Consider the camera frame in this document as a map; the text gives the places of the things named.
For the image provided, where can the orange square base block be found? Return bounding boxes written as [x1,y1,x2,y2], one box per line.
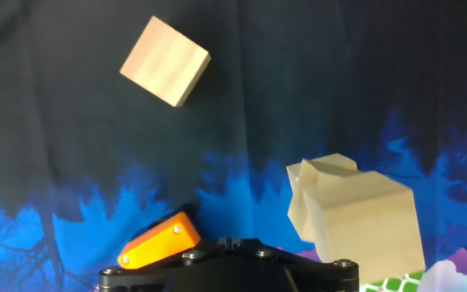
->
[116,211,203,271]

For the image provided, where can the Rubik's cube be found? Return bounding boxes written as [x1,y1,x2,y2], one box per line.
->
[358,269,426,292]

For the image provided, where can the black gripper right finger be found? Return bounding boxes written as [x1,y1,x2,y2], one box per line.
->
[229,237,361,292]

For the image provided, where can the blue mountain print cloth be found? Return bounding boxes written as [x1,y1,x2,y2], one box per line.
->
[0,0,467,292]

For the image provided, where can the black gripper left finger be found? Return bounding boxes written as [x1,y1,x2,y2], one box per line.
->
[98,237,231,292]

